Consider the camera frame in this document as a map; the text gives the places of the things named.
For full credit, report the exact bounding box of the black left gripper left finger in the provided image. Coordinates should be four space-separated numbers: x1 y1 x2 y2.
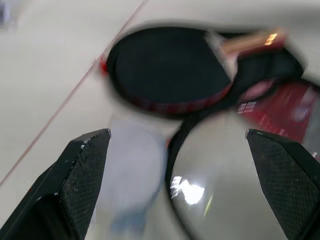
0 128 112 240

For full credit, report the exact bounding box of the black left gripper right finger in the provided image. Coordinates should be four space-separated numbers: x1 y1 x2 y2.
245 128 320 240

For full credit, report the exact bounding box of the black red paddle case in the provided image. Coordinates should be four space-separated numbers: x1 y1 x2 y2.
164 31 320 240

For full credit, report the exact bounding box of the black red table tennis paddle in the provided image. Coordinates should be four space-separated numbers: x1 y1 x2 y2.
99 25 290 120

